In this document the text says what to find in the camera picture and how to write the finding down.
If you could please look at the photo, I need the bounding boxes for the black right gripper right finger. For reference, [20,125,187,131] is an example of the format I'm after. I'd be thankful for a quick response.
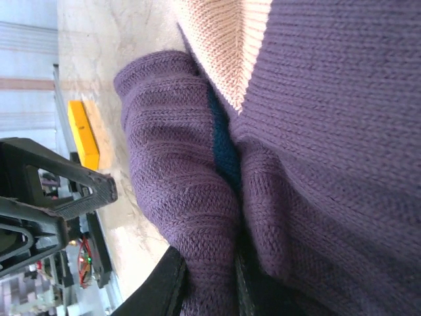
[235,256,297,316]

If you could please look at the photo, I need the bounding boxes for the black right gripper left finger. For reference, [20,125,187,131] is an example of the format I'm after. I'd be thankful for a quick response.
[111,246,188,316]

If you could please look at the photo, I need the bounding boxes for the purple sock beige toe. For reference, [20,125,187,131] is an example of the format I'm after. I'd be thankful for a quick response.
[113,0,421,316]

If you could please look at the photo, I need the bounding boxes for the yellow block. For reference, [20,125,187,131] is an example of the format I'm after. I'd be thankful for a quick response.
[67,100,100,171]

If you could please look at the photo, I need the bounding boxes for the thin red black wires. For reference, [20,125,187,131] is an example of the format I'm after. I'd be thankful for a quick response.
[77,235,93,289]

